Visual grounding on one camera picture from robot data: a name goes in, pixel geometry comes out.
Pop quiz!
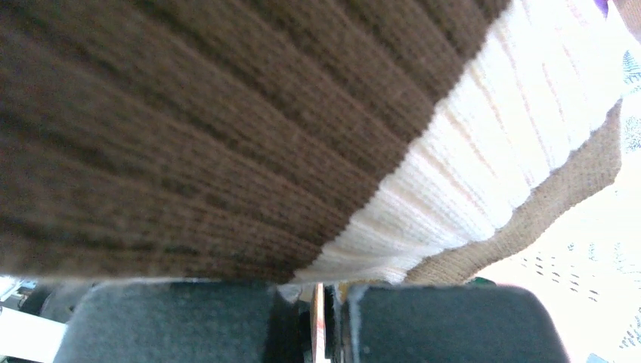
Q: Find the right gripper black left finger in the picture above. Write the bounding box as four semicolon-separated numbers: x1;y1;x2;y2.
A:
55;282;301;362

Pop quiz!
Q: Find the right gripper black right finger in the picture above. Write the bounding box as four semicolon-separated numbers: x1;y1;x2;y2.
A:
345;284;569;362

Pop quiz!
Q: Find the pink plastic basket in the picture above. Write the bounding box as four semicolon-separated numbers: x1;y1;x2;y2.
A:
311;284;330;363

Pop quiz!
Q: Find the cream sock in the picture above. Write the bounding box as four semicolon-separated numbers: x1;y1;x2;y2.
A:
1;1;622;284

